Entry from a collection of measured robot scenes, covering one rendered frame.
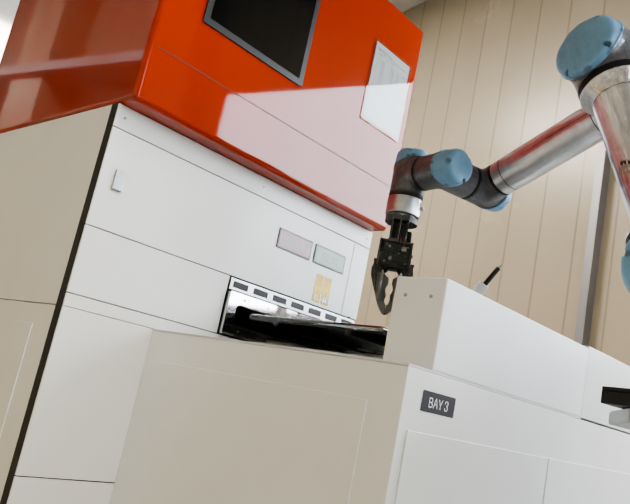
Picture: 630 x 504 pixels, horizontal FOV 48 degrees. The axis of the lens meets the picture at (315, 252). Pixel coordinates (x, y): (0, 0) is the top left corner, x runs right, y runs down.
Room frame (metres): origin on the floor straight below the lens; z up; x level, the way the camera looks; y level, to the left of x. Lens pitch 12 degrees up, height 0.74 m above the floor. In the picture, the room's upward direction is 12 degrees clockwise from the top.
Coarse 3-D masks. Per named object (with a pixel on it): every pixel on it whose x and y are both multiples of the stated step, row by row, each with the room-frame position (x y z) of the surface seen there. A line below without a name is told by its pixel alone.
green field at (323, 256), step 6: (318, 246) 1.73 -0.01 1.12; (318, 252) 1.73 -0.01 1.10; (324, 252) 1.75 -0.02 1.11; (330, 252) 1.76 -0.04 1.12; (318, 258) 1.74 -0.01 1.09; (324, 258) 1.75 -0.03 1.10; (330, 258) 1.77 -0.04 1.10; (336, 258) 1.78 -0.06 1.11; (342, 258) 1.80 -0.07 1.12; (324, 264) 1.75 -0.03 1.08; (330, 264) 1.77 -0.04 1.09; (336, 264) 1.78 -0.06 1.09; (342, 264) 1.80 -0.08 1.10; (342, 270) 1.80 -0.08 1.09
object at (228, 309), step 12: (228, 300) 1.55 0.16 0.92; (240, 300) 1.57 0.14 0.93; (252, 300) 1.59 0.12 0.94; (228, 312) 1.55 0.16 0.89; (264, 312) 1.62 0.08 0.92; (276, 312) 1.65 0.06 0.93; (288, 312) 1.68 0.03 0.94; (228, 324) 1.55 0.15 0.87; (240, 336) 1.58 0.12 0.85; (252, 336) 1.61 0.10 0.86; (264, 336) 1.63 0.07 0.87; (312, 348) 1.75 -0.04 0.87
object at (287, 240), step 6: (282, 234) 1.64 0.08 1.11; (288, 234) 1.65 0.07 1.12; (282, 240) 1.64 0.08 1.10; (288, 240) 1.65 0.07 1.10; (294, 240) 1.67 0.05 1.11; (300, 240) 1.68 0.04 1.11; (282, 246) 1.64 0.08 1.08; (288, 246) 1.66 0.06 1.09; (294, 246) 1.67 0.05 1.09; (300, 246) 1.69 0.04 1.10; (306, 246) 1.70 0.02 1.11; (294, 252) 1.67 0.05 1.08; (300, 252) 1.69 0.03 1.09; (306, 252) 1.70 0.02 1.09
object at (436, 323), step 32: (416, 288) 1.08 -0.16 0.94; (448, 288) 1.05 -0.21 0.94; (416, 320) 1.07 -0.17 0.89; (448, 320) 1.06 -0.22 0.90; (480, 320) 1.12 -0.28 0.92; (512, 320) 1.19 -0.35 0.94; (384, 352) 1.10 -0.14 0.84; (416, 352) 1.06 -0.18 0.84; (448, 352) 1.07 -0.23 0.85; (480, 352) 1.13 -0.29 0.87; (512, 352) 1.21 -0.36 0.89; (544, 352) 1.29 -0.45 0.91; (576, 352) 1.39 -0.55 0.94; (480, 384) 1.14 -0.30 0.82; (512, 384) 1.22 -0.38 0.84; (544, 384) 1.30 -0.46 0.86; (576, 384) 1.40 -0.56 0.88
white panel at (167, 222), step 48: (144, 144) 1.35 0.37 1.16; (192, 144) 1.42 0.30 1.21; (96, 192) 1.30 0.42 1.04; (144, 192) 1.37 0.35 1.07; (192, 192) 1.44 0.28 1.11; (240, 192) 1.53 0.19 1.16; (288, 192) 1.63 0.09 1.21; (96, 240) 1.31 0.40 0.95; (144, 240) 1.38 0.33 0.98; (192, 240) 1.46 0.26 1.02; (240, 240) 1.56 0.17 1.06; (336, 240) 1.78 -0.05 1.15; (96, 288) 1.33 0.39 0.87; (144, 288) 1.40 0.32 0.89; (192, 288) 1.49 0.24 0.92; (288, 288) 1.68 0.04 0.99; (336, 288) 1.80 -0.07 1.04
